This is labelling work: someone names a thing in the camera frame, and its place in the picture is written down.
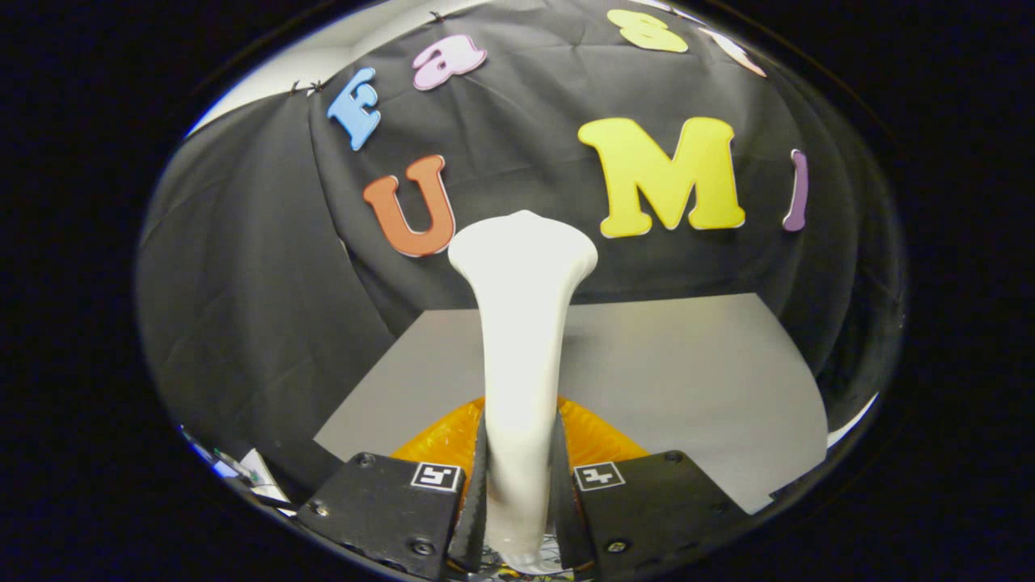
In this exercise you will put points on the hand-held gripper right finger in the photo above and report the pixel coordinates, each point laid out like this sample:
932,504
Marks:
566,525

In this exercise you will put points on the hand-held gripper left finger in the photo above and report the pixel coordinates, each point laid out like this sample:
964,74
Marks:
479,517

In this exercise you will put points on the white garment steamer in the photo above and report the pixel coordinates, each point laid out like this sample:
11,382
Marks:
521,364

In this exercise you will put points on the grey cabinet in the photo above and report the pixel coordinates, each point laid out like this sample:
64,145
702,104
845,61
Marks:
687,388

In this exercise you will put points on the white and blue device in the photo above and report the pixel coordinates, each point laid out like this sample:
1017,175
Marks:
255,473

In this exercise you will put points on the black backdrop cloth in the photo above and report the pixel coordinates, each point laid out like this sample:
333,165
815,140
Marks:
242,283

